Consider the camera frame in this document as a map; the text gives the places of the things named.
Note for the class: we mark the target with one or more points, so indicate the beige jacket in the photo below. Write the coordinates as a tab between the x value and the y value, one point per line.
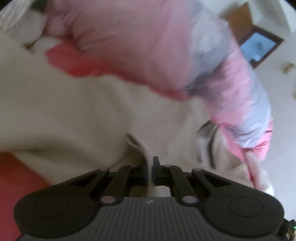
81	115

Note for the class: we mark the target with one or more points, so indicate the white brown checked blanket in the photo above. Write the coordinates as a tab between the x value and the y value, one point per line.
13	18

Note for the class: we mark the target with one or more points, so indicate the pink grey floral quilt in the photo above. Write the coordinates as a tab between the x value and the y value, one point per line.
138	41

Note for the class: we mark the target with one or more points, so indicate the wall hook rack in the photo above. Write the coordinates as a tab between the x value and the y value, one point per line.
288	68

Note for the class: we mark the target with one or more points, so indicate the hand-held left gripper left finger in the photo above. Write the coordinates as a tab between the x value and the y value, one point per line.
145	171

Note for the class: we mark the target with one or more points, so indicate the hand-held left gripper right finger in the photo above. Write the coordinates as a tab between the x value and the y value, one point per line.
155	171

